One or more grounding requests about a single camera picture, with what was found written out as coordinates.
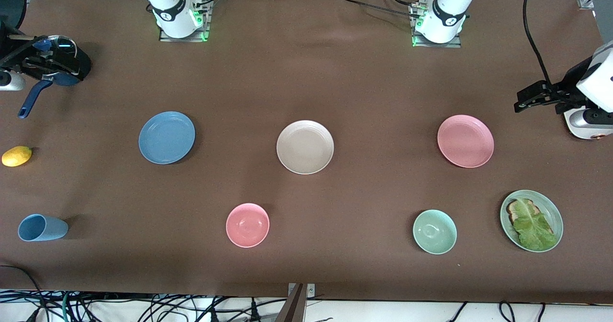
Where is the pink plate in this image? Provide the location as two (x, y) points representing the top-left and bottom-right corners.
(437, 115), (495, 169)

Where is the glass pan lid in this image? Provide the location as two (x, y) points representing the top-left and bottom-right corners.
(47, 34), (78, 61)

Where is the toast slice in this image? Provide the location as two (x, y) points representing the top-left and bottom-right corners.
(506, 198), (554, 236)

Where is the yellow lemon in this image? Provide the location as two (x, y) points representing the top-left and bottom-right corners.
(1, 146), (33, 167)

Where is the green lettuce leaf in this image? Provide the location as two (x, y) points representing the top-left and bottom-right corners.
(512, 199), (558, 252)

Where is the dark camera post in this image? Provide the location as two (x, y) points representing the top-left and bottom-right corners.
(275, 284), (307, 322)

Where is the brown table cover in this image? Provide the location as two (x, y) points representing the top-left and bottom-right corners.
(0, 0), (613, 304)

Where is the small green bowl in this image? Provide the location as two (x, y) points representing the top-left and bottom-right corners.
(413, 209), (457, 255)

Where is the blue plate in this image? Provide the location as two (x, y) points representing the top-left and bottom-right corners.
(138, 111), (196, 165)

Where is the dark blue saucepan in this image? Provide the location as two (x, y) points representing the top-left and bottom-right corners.
(18, 37), (92, 119)

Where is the beige plate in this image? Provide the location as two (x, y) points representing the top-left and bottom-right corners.
(276, 120), (335, 175)

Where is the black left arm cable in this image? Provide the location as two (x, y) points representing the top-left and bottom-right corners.
(523, 0), (552, 87)

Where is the blue cup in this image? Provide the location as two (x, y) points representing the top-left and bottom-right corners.
(18, 214), (69, 242)

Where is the metal post bracket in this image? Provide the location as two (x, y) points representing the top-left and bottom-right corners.
(287, 283), (316, 298)

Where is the small pink bowl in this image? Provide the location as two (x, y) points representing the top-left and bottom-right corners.
(226, 203), (270, 248)

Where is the green plate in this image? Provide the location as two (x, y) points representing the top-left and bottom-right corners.
(500, 190), (564, 253)

